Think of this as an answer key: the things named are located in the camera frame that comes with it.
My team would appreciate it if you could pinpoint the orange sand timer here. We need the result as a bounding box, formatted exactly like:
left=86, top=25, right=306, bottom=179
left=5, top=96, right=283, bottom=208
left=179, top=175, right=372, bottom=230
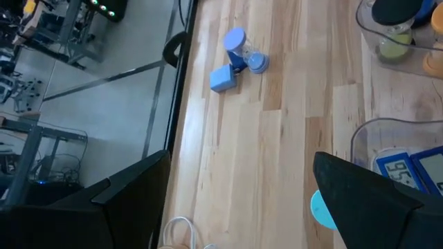
left=422, top=2, right=443, bottom=79

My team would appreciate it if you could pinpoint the lime sand timer black cap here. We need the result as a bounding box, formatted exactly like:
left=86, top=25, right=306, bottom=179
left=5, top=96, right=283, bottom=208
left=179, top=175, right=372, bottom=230
left=370, top=0, right=425, bottom=65

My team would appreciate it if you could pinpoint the lavender sand timer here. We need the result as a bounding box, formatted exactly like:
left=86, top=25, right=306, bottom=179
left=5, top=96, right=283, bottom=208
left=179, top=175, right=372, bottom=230
left=222, top=27, right=271, bottom=75

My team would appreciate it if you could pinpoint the grey metal desk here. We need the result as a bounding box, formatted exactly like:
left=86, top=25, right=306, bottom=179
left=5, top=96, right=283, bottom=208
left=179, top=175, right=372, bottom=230
left=0, top=116, right=88, bottom=209

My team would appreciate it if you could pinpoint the clear plastic bin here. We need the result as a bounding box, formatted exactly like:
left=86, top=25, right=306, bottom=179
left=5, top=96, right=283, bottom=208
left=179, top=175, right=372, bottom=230
left=350, top=118, right=443, bottom=195
left=355, top=0, right=443, bottom=79

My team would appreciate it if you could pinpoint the dark blue digital clock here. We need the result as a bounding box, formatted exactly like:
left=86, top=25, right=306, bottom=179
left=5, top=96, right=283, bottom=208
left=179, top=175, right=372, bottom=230
left=409, top=145, right=443, bottom=197

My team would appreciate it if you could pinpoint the background equipment clutter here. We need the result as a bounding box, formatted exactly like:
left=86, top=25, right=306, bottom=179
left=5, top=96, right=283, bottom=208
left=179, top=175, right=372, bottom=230
left=0, top=0, right=43, bottom=115

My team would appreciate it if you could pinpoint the black floor box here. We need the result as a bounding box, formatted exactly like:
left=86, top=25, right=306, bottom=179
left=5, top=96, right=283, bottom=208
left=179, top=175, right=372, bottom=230
left=26, top=179, right=84, bottom=208

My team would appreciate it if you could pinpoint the light blue box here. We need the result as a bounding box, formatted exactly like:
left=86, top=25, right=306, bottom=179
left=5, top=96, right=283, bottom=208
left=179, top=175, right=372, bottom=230
left=209, top=63, right=239, bottom=93

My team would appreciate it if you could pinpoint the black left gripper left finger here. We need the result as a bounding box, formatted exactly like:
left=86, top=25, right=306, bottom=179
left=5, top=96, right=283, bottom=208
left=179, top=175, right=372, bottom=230
left=0, top=149, right=172, bottom=249

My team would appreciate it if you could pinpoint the black device with green lights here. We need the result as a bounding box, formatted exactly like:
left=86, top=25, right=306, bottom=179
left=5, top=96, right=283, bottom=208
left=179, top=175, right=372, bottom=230
left=81, top=0, right=129, bottom=23

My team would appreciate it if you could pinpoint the black aluminium table frame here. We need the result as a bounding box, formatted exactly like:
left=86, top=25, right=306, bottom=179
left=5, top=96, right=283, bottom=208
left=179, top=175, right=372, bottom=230
left=161, top=0, right=201, bottom=157

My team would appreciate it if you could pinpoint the white lamp cable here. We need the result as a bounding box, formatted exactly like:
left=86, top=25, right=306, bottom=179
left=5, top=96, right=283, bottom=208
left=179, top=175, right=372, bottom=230
left=161, top=216, right=219, bottom=249

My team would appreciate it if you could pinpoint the black cable loop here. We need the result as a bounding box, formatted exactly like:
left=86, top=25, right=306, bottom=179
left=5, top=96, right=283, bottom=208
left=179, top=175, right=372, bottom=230
left=162, top=30, right=188, bottom=68

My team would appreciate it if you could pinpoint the grey metal workbench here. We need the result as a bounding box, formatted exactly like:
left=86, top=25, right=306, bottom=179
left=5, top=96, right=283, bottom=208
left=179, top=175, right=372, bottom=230
left=20, top=0, right=105, bottom=66

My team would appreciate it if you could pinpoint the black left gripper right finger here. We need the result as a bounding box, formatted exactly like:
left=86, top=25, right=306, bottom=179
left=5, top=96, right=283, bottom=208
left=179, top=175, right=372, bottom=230
left=312, top=151, right=443, bottom=249

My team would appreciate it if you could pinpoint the green sand timer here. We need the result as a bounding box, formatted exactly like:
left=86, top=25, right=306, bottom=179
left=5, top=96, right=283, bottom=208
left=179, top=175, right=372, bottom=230
left=309, top=189, right=338, bottom=231

